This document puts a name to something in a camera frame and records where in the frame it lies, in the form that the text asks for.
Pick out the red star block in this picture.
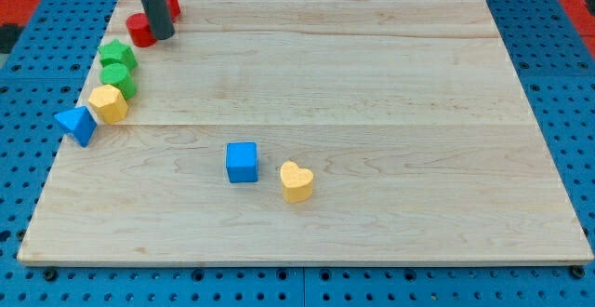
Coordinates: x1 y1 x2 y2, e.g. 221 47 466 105
165 0 181 22

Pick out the green star block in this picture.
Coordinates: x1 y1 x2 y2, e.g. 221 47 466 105
98 39 138 70

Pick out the light wooden board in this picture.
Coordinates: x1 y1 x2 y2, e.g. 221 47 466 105
18 0 593 267

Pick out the yellow heart block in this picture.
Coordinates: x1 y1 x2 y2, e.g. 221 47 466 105
280 161 314 203

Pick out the blue cube block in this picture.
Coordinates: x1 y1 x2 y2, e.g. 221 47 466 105
225 142 258 183

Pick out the red cylinder block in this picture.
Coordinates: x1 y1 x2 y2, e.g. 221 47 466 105
126 13 157 47

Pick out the yellow hexagon block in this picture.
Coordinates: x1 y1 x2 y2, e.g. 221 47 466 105
87 85 128 124

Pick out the green cylinder block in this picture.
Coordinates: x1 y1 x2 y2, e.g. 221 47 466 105
99 63 137 100

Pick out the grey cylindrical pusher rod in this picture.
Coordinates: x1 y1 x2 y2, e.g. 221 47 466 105
140 0 175 40

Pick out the blue triangular prism block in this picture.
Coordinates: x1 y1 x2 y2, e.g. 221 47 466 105
54 106 97 147

